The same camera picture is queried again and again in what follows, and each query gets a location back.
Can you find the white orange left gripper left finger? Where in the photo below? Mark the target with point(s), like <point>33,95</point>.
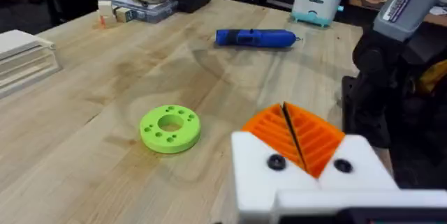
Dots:
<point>256,168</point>

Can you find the white orange left gripper right finger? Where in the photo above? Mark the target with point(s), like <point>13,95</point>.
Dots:
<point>356,171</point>

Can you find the blue electric screwdriver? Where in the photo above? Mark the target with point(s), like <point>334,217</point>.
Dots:
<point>256,38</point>

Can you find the green disc with holes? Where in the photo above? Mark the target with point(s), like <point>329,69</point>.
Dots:
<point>170,130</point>

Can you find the white and teal toy tub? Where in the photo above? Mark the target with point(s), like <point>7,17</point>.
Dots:
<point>315,6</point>

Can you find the small wooden blocks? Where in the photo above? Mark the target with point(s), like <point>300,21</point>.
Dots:
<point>113,14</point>

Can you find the stack of white boards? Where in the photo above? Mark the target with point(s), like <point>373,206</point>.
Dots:
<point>21,60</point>

